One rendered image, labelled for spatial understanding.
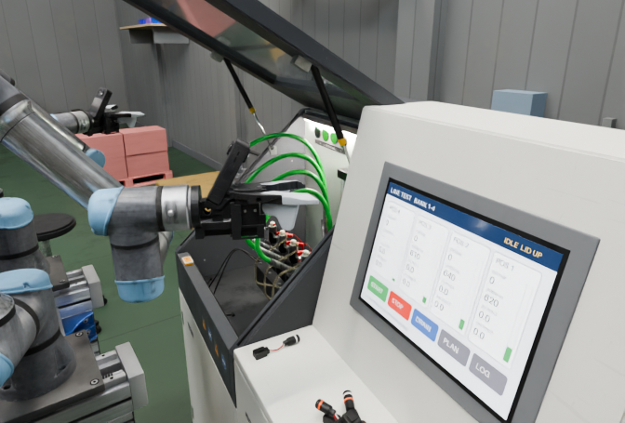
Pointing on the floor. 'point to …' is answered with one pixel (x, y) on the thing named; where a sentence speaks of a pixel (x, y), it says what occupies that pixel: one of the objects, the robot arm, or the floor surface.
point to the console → (596, 182)
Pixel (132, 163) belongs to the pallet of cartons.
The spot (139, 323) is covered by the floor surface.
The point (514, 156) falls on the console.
